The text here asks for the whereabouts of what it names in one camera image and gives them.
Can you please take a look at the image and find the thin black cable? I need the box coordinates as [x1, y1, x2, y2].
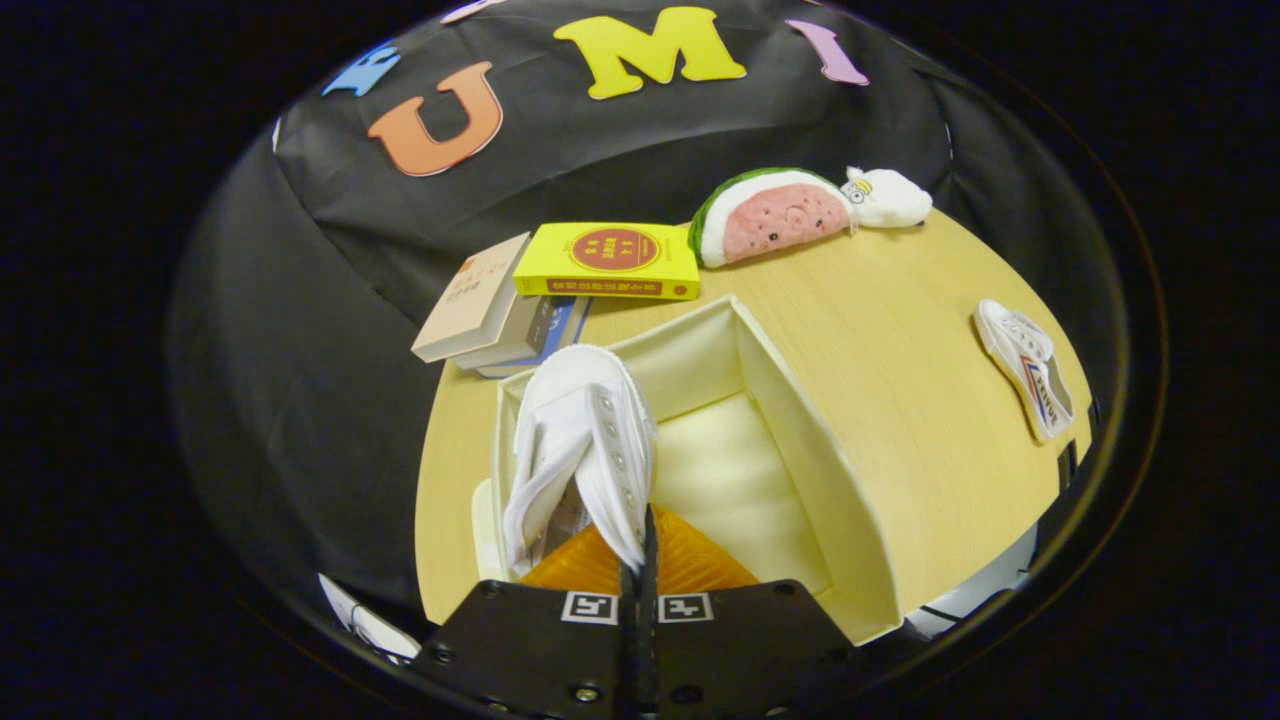
[918, 600, 1001, 623]

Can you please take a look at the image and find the beige book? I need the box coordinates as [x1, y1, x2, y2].
[411, 232, 533, 364]

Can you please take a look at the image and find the cream storage box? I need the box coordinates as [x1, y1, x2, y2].
[470, 294, 906, 646]

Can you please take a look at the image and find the blue book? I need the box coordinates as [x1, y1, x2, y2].
[478, 296, 591, 379]

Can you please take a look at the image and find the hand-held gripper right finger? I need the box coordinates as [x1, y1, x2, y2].
[642, 504, 886, 720]

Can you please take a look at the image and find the white canvas shoe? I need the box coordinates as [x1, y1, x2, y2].
[502, 344, 659, 579]
[975, 298, 1076, 444]

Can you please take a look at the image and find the watermelon slice plush toy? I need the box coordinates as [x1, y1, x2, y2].
[688, 167, 853, 269]

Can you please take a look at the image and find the yellow book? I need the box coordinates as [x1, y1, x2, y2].
[512, 222, 701, 301]

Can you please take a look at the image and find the black backdrop cloth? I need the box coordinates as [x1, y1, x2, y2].
[168, 0, 1126, 641]

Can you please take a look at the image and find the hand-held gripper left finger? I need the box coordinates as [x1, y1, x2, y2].
[410, 525, 643, 720]

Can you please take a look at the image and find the grey book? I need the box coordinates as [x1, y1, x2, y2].
[452, 295, 561, 373]

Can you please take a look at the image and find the white paper sheet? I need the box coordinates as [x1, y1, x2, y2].
[318, 572, 421, 663]

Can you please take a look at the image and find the white plush toy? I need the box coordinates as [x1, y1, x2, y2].
[840, 166, 933, 231]

